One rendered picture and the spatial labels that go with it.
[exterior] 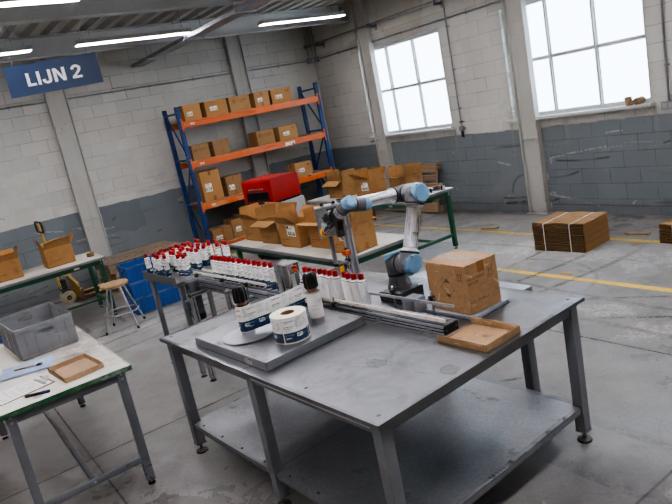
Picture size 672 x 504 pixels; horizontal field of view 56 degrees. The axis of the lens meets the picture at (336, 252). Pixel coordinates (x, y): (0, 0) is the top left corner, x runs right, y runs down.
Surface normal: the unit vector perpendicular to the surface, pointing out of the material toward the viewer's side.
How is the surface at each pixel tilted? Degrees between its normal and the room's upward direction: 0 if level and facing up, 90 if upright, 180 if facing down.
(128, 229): 90
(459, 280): 90
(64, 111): 90
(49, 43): 90
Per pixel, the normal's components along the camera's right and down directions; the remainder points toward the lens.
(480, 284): 0.55, 0.08
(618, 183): -0.80, 0.29
